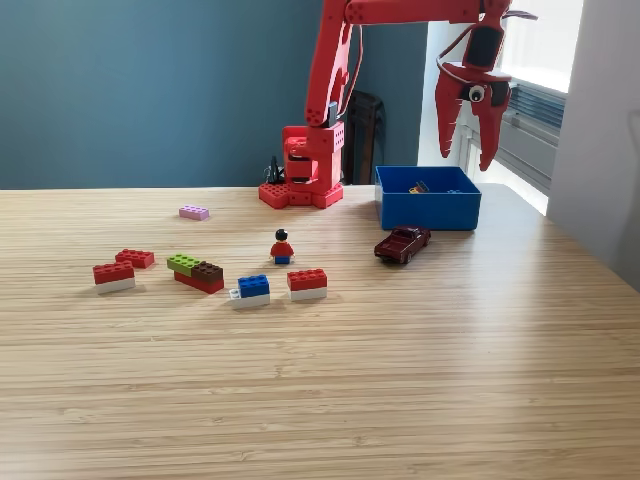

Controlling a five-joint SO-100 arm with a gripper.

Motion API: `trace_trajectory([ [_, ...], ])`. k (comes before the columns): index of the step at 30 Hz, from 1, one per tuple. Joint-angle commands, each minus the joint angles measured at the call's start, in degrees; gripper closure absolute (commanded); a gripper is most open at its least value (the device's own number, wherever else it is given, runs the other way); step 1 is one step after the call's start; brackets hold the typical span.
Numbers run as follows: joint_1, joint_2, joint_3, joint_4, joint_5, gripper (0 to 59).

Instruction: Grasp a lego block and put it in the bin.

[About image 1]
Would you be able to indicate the red and white brick stack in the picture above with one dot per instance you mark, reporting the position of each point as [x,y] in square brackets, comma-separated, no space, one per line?
[306,281]
[114,275]

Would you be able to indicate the dark folded chair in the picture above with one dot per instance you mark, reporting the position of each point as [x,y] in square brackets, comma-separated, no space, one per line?
[370,140]

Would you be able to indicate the dark red toy car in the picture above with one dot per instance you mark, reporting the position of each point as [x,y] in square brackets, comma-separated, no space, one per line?
[400,245]

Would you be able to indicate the window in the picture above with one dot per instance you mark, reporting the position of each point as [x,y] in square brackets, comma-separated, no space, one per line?
[545,50]

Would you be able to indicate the toy figure with red shirt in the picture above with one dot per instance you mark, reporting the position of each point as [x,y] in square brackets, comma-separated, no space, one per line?
[282,248]

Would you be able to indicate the grey vent grille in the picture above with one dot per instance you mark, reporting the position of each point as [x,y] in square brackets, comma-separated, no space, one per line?
[540,107]

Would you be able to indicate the small yellow toy digger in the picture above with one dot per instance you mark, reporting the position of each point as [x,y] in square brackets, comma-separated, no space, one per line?
[419,188]

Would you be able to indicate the red flat brick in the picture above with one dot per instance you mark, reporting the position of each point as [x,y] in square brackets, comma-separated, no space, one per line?
[135,259]

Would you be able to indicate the pink flat brick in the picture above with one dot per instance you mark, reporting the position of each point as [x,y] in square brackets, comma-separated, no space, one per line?
[194,212]

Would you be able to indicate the blue and white brick stack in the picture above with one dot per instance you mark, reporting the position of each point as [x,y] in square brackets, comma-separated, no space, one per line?
[253,286]

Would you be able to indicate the green brown red brick stack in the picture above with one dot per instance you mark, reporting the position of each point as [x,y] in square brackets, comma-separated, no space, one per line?
[197,280]

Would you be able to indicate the blue plastic bin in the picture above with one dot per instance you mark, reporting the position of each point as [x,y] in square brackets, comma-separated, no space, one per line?
[430,212]

